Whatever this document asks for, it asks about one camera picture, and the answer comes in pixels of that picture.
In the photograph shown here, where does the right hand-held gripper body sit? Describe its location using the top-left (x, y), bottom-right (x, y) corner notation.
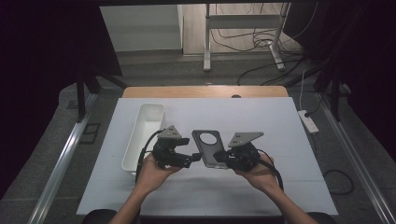
top-left (223, 131), bottom-right (265, 173)

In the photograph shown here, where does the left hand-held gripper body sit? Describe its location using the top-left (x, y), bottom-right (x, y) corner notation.
top-left (151, 125), bottom-right (194, 171)

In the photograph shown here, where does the grey phone case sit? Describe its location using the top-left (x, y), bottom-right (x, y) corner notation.
top-left (191, 129), bottom-right (231, 170)

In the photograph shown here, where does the person's left hand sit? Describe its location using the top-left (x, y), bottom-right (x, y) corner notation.
top-left (135, 153), bottom-right (182, 196)

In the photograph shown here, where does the person's right hand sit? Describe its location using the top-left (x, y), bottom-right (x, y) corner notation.
top-left (233, 153), bottom-right (282, 194)

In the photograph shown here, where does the white rectangular plastic bin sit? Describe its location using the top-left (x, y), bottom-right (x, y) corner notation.
top-left (120, 103), bottom-right (166, 175)

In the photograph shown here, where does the white board sheet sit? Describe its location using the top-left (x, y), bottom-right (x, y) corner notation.
top-left (76, 96), bottom-right (339, 217)

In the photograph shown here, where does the wooden table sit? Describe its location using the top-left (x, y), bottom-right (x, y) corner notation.
top-left (121, 85), bottom-right (290, 99)

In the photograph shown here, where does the white power strip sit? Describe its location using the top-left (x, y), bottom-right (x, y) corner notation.
top-left (297, 109), bottom-right (319, 135)

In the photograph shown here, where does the person's left knee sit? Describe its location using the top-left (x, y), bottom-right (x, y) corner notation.
top-left (81, 208), bottom-right (119, 224)

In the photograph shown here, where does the person's knee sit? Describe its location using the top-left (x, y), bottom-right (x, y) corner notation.
top-left (81, 208), bottom-right (119, 224)
top-left (306, 211), bottom-right (338, 224)

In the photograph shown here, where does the person's right knee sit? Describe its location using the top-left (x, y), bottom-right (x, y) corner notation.
top-left (306, 211), bottom-right (338, 224)

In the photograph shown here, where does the black metal stand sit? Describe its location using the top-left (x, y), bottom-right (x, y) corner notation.
top-left (76, 70), bottom-right (128, 123)
top-left (313, 66), bottom-right (343, 122)

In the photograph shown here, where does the white cabinet panel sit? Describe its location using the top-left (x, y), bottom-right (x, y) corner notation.
top-left (99, 4), bottom-right (184, 53)

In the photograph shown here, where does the black curtain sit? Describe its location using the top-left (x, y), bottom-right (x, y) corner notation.
top-left (283, 0), bottom-right (396, 157)
top-left (0, 0), bottom-right (123, 200)

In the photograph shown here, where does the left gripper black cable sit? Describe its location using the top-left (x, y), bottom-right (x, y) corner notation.
top-left (134, 129), bottom-right (165, 185)

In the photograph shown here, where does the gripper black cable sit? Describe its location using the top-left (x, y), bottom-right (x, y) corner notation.
top-left (257, 148), bottom-right (286, 192)
top-left (134, 129), bottom-right (165, 185)

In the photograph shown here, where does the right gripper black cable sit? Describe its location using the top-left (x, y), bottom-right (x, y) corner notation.
top-left (257, 148), bottom-right (286, 192)

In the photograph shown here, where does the black floor frame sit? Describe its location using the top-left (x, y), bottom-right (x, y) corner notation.
top-left (78, 122), bottom-right (102, 145)

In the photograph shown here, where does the black power strip cable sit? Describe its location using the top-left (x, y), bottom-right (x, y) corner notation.
top-left (305, 91), bottom-right (325, 119)

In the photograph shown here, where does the thin white cable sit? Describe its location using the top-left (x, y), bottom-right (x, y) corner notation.
top-left (298, 68), bottom-right (308, 112)

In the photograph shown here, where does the white metal desk frame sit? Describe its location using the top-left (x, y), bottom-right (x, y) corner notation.
top-left (203, 3), bottom-right (291, 73)

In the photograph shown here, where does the aluminium rail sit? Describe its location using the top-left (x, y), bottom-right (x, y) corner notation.
top-left (315, 92), bottom-right (396, 224)
top-left (27, 92), bottom-right (98, 224)

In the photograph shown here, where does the black floor cable loop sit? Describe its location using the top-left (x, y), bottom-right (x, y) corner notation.
top-left (322, 169), bottom-right (356, 197)

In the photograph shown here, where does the tangle of black floor cables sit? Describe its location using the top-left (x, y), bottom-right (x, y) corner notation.
top-left (210, 3), bottom-right (325, 88)

